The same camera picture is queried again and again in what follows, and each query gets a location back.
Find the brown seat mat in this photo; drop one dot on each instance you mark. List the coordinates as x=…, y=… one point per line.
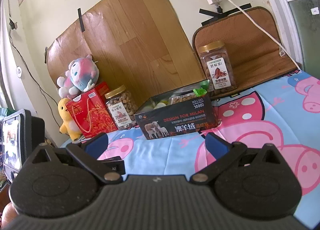
x=255, y=44

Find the black cardboard box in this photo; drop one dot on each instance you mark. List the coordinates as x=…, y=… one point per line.
x=175, y=119

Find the red gift box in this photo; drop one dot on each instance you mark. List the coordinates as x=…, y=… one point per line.
x=92, y=114

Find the clear yellow-edged grain packet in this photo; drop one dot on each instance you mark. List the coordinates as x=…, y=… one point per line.
x=182, y=99

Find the cashew jar with gold lid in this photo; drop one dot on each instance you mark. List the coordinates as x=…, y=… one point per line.
x=122, y=109

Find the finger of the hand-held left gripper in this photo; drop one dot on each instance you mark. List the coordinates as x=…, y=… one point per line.
x=113, y=166

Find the printed blanket with pink pigs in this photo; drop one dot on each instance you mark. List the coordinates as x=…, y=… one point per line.
x=250, y=119

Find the white round wall fitting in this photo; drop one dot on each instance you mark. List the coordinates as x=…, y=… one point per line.
x=19, y=70

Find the yellow duck plush toy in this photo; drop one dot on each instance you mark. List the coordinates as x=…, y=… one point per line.
x=65, y=112

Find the green cloth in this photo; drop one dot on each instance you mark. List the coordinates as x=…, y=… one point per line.
x=6, y=111

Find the pecan jar with gold lid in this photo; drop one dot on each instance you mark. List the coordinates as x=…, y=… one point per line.
x=220, y=69

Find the green snack packet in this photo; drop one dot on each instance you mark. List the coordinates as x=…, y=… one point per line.
x=200, y=91

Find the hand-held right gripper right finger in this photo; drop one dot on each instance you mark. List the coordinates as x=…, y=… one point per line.
x=216, y=146

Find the white framed glass door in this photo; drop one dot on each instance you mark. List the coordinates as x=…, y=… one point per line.
x=300, y=19

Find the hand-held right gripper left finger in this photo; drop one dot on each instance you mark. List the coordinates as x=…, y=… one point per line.
x=96, y=144

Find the pink and blue plush toy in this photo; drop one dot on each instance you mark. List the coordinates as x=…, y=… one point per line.
x=80, y=72

